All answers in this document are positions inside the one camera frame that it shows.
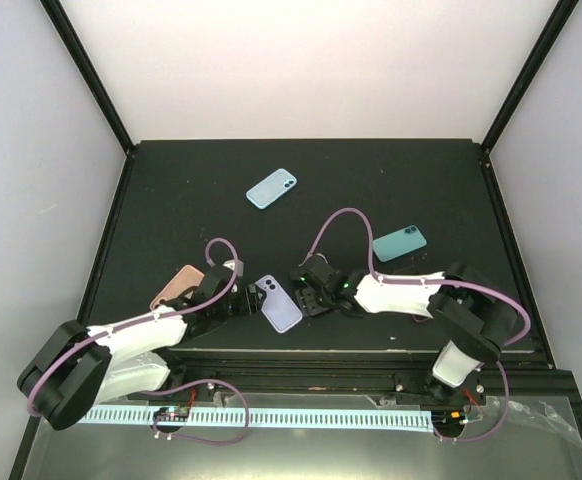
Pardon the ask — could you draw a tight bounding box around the right small circuit board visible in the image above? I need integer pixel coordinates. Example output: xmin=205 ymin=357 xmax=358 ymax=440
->
xmin=439 ymin=410 xmax=480 ymax=425

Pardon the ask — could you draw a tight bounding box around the pink phone case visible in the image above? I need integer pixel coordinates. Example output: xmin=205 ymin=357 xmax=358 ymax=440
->
xmin=150 ymin=265 xmax=204 ymax=310

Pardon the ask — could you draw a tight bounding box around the lilac phone case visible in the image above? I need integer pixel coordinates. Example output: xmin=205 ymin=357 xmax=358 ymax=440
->
xmin=256 ymin=275 xmax=303 ymax=334

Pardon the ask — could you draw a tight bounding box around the left purple base cable loop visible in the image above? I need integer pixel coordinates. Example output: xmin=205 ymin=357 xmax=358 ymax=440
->
xmin=140 ymin=378 xmax=251 ymax=445

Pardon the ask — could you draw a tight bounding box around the light blue slotted cable duct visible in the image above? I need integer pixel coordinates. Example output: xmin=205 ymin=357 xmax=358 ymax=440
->
xmin=80 ymin=405 xmax=434 ymax=433

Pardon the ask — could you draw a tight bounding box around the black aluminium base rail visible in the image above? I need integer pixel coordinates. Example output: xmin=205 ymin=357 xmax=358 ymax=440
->
xmin=125 ymin=349 xmax=577 ymax=406

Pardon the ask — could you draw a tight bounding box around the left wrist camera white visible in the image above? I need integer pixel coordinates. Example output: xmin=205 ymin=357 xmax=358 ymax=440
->
xmin=223 ymin=260 xmax=244 ymax=286

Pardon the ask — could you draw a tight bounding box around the left black frame post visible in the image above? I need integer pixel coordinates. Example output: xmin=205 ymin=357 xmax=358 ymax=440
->
xmin=40 ymin=0 xmax=135 ymax=155

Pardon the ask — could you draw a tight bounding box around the light blue phone case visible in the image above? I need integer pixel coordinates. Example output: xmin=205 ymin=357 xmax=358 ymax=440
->
xmin=246 ymin=168 xmax=298 ymax=210

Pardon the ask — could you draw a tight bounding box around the right black frame post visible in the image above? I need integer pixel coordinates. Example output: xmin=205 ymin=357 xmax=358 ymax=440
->
xmin=481 ymin=0 xmax=579 ymax=154

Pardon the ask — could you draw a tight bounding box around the left small circuit board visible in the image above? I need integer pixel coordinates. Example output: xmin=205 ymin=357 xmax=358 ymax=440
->
xmin=153 ymin=406 xmax=190 ymax=422

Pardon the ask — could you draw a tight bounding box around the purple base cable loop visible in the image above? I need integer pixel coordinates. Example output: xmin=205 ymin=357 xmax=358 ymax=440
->
xmin=433 ymin=359 xmax=513 ymax=445
xmin=140 ymin=378 xmax=251 ymax=445

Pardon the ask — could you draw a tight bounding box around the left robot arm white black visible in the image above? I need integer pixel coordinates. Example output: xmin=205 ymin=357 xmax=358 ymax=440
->
xmin=17 ymin=261 xmax=267 ymax=430

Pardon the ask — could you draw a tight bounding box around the right purple base cable loop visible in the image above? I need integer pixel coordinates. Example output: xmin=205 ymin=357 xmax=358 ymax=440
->
xmin=433 ymin=359 xmax=513 ymax=445

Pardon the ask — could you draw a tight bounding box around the red phone case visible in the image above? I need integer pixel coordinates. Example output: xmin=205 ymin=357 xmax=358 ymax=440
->
xmin=392 ymin=266 xmax=429 ymax=323

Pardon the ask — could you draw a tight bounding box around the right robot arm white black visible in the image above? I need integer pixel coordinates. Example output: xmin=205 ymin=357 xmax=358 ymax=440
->
xmin=290 ymin=255 xmax=520 ymax=405

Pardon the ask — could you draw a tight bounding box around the teal phone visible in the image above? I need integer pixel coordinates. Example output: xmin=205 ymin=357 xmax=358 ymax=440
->
xmin=372 ymin=225 xmax=427 ymax=262

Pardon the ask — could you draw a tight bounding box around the black frame post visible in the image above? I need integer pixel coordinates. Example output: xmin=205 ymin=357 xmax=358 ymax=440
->
xmin=40 ymin=0 xmax=135 ymax=155
xmin=481 ymin=0 xmax=579 ymax=154

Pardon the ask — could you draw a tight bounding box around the small circuit board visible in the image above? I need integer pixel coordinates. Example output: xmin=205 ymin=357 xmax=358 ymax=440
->
xmin=153 ymin=406 xmax=190 ymax=422
xmin=439 ymin=410 xmax=480 ymax=425

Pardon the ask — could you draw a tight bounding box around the black phone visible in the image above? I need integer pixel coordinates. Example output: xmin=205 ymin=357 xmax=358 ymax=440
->
xmin=289 ymin=269 xmax=306 ymax=282

